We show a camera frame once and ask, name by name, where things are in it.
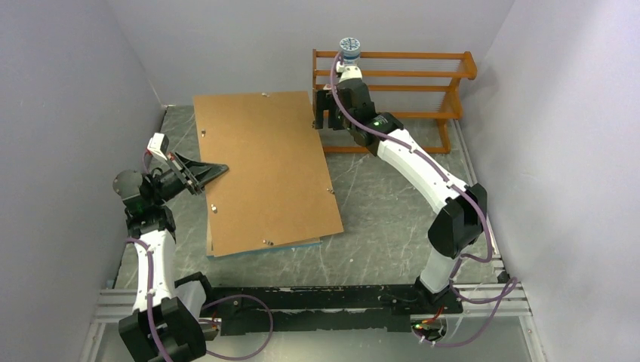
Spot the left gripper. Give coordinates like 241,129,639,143
150,151,228,207

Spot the blue wooden picture frame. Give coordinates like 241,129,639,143
206,221,321,258

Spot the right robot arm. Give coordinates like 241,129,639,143
313,79,488,313

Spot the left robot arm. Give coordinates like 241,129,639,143
112,152,229,361

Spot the blue white ceramic jar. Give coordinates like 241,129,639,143
339,37,361,66

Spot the orange wooden shelf rack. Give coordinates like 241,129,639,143
312,49,478,155

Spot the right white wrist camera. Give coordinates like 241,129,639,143
335,63,363,84

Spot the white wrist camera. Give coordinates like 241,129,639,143
335,63,363,84
146,133,169,164

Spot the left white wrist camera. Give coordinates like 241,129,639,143
146,133,169,164

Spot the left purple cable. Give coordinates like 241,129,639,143
125,149,275,362

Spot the purple cable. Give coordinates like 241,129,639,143
125,149,275,362
328,52,521,349

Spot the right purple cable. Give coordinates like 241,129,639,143
328,52,521,349

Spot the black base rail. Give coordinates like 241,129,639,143
195,283,463,336

